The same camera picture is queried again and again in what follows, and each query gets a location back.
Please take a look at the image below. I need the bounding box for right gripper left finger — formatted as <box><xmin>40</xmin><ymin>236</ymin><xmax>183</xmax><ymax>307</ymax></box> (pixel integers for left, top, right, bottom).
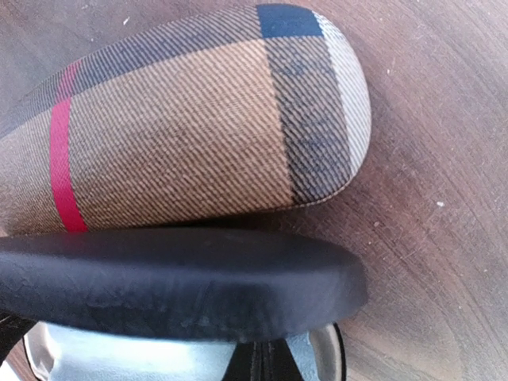
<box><xmin>224</xmin><ymin>342</ymin><xmax>263</xmax><ymax>381</ymax></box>

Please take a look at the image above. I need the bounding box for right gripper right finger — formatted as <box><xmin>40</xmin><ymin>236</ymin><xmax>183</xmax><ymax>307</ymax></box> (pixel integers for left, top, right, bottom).
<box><xmin>261</xmin><ymin>340</ymin><xmax>303</xmax><ymax>381</ymax></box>

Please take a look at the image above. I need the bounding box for black glasses case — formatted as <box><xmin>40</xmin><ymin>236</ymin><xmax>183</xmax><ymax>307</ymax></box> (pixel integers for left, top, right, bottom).
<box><xmin>0</xmin><ymin>226</ymin><xmax>368</xmax><ymax>381</ymax></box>

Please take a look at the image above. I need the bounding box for blue cleaning cloth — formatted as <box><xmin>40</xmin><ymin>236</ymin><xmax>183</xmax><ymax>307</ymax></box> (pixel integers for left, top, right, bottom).
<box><xmin>25</xmin><ymin>323</ymin><xmax>318</xmax><ymax>380</ymax></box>

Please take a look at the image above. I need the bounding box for tan glasses case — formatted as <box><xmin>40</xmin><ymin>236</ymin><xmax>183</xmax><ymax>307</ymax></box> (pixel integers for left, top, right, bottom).
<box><xmin>1</xmin><ymin>4</ymin><xmax>371</xmax><ymax>235</ymax></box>

